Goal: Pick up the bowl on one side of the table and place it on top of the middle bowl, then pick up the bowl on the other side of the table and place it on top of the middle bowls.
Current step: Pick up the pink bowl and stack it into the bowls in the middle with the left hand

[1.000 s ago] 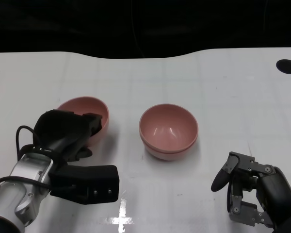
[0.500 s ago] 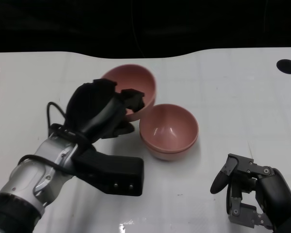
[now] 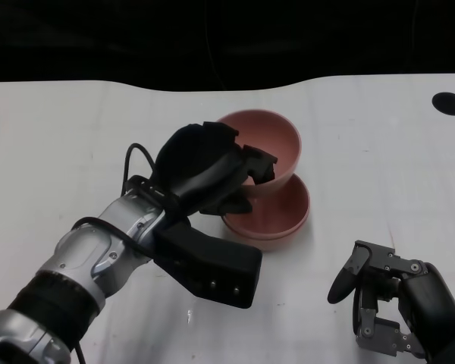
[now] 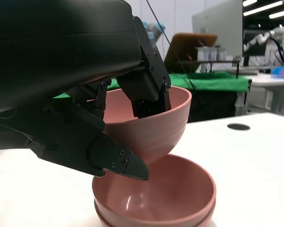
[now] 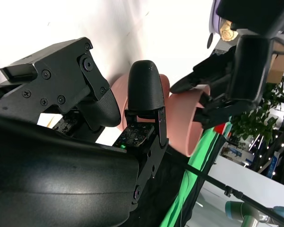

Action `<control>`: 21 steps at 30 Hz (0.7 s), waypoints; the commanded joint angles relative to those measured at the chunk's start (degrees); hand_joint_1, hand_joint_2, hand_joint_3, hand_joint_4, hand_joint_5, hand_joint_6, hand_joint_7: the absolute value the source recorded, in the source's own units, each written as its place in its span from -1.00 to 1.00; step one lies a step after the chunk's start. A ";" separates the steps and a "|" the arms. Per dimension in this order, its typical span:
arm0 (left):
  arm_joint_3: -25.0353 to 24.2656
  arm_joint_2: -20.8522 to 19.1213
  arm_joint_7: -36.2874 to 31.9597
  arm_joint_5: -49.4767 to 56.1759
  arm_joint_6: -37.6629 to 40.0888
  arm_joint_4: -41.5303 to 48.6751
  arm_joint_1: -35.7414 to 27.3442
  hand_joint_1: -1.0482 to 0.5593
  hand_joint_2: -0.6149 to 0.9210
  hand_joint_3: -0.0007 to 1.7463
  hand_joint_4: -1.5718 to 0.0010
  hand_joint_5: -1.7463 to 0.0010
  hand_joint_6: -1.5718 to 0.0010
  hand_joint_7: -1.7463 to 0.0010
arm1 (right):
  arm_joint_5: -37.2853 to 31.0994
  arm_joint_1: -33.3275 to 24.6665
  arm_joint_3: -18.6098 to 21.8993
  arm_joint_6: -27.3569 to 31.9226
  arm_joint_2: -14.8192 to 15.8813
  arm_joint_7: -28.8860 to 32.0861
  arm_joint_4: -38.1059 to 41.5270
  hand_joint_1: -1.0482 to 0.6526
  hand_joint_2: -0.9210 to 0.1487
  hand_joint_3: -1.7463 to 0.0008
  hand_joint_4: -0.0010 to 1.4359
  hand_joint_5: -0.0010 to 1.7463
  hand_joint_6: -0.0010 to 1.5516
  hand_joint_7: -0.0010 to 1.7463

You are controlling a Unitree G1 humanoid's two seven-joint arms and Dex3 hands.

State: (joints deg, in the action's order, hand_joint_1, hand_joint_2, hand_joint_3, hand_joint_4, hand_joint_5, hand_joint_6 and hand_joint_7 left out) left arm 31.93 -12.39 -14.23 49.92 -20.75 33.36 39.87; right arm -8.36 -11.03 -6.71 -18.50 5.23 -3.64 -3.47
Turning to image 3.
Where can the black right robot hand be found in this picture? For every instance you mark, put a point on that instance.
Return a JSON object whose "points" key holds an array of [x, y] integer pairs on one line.
{"points": [[428, 303]]}

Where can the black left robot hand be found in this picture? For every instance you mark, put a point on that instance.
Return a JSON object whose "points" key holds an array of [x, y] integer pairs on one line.
{"points": [[193, 163]]}

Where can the pink plastic bowl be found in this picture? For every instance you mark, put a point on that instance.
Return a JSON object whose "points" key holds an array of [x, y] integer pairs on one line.
{"points": [[269, 244], [284, 212], [265, 140]]}

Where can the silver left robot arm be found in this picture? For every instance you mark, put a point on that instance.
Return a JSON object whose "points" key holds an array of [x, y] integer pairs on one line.
{"points": [[79, 265]]}

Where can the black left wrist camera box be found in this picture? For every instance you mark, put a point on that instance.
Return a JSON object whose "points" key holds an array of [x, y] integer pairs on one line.
{"points": [[220, 265]]}

